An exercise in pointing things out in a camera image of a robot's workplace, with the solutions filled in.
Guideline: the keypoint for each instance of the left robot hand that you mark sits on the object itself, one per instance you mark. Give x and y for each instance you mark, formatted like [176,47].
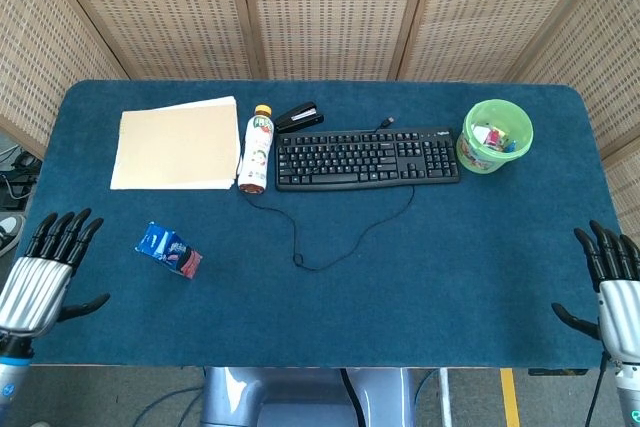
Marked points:
[35,279]

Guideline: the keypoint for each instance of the colourful items in bucket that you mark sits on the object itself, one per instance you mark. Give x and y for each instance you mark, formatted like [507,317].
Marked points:
[492,139]

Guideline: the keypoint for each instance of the blue snack packet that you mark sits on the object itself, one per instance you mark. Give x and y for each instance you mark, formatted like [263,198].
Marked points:
[170,250]

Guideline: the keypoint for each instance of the black computer keyboard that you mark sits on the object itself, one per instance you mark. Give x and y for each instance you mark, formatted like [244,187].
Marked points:
[366,159]

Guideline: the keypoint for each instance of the blue carpet desk mat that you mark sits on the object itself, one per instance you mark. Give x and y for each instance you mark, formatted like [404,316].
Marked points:
[320,257]

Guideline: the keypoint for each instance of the black stapler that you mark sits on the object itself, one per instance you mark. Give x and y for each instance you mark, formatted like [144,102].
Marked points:
[299,117]

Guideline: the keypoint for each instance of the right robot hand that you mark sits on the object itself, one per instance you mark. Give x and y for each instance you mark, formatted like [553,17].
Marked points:
[617,297]

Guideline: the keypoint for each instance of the green plastic bucket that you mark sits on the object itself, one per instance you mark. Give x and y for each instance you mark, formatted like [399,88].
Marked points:
[492,139]

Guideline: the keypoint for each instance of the beige paper folder stack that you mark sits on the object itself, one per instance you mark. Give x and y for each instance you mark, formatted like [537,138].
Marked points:
[176,144]

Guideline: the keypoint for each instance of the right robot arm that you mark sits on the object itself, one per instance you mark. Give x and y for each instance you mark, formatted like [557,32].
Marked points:
[629,392]

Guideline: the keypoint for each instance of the grey robot torso base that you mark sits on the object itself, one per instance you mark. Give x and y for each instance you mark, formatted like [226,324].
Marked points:
[305,397]

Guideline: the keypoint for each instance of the woven bamboo folding screen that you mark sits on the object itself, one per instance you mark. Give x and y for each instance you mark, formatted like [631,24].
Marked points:
[320,7]

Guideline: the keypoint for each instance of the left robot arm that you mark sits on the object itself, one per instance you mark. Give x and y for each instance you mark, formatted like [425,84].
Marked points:
[9,372]

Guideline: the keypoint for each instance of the juice bottle with orange cap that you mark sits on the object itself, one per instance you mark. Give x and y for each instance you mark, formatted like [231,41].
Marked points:
[255,149]

